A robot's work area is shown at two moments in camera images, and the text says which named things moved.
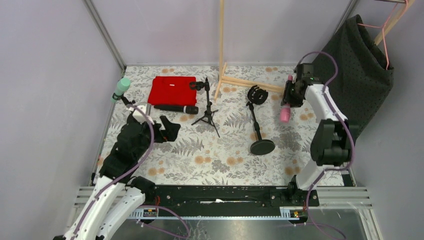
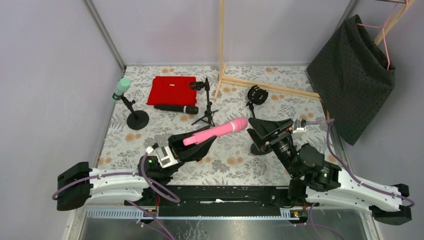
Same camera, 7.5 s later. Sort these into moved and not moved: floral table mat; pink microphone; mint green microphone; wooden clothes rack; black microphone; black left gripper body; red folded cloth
Moved: pink microphone; black left gripper body
Not moved: black microphone; wooden clothes rack; mint green microphone; floral table mat; red folded cloth
